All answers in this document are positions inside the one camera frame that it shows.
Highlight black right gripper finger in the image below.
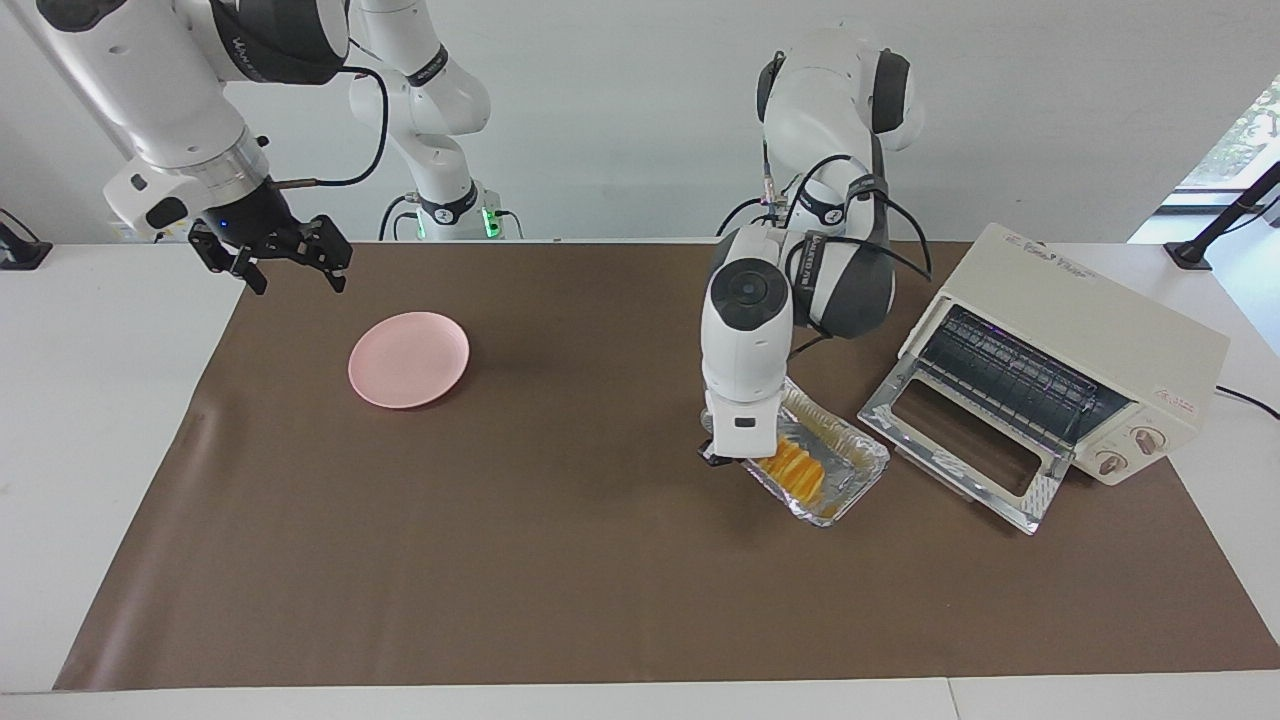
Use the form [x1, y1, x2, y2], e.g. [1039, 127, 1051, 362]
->
[300, 215, 353, 294]
[188, 222, 269, 296]

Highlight yellow sliced bread loaf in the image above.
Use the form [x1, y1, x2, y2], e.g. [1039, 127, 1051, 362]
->
[757, 437, 829, 501]

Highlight aluminium foil tray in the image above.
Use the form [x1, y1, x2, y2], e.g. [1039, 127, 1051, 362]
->
[742, 378, 891, 526]

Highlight cream toaster oven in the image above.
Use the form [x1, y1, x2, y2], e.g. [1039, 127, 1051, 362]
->
[857, 222, 1231, 536]

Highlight pink round plate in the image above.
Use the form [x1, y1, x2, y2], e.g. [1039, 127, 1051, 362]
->
[348, 311, 471, 409]

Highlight brown table mat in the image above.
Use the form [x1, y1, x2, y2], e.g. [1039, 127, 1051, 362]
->
[52, 240, 1280, 693]

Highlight bright window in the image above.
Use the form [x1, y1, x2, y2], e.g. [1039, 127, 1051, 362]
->
[1160, 75, 1280, 216]

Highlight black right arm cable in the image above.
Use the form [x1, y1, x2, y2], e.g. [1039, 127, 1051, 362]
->
[272, 40, 421, 241]

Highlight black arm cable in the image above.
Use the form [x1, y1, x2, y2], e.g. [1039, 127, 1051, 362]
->
[715, 50, 936, 361]
[272, 40, 421, 241]

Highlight black desk mount base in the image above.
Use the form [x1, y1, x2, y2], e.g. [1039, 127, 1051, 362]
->
[0, 208, 53, 271]

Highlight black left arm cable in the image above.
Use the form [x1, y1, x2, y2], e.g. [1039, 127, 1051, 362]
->
[715, 50, 936, 361]

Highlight metal oven wire rack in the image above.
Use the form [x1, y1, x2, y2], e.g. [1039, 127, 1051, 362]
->
[915, 305, 1131, 446]

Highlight glass oven door metal frame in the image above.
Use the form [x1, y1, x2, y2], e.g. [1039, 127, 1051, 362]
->
[857, 352, 1076, 536]

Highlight black oven power cable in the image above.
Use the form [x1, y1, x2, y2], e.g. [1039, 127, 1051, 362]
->
[1215, 385, 1280, 421]

